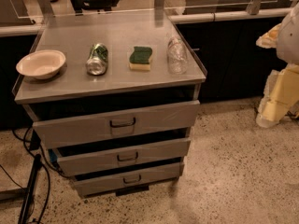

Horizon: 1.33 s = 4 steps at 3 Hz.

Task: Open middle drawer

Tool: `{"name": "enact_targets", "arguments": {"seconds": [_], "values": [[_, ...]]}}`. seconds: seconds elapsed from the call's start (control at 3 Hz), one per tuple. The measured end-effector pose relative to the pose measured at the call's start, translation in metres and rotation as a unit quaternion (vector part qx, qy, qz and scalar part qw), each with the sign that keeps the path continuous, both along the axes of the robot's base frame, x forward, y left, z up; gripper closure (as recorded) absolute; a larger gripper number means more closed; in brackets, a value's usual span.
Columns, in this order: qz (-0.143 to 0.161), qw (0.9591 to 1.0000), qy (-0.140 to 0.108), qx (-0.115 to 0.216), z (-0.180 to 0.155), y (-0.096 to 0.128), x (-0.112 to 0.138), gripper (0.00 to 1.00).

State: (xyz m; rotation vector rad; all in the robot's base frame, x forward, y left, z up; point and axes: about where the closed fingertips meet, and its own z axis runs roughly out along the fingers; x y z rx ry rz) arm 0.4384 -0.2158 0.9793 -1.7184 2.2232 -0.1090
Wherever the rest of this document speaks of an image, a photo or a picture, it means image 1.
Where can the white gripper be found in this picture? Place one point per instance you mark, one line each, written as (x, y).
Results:
(290, 41)

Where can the grey drawer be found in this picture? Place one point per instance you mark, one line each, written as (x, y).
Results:
(120, 157)
(128, 179)
(104, 126)

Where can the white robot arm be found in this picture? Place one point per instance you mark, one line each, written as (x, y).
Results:
(284, 37)

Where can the grey metal drawer cabinet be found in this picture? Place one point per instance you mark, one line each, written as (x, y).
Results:
(75, 93)

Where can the grey bottom drawer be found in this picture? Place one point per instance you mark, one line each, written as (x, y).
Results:
(128, 179)

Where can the grey top drawer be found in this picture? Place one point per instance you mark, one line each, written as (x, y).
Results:
(104, 126)

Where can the clear plastic bottle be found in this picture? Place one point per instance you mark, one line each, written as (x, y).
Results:
(177, 56)

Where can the green yellow sponge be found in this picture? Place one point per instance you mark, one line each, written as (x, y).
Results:
(140, 58)

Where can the crushed green soda can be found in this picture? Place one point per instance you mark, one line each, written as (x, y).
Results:
(97, 62)

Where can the white ceramic bowl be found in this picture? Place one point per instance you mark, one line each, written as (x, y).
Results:
(41, 64)

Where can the black floor stand bar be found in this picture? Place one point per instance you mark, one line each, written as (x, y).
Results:
(28, 197)

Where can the white counter rail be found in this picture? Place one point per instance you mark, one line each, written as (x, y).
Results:
(229, 16)

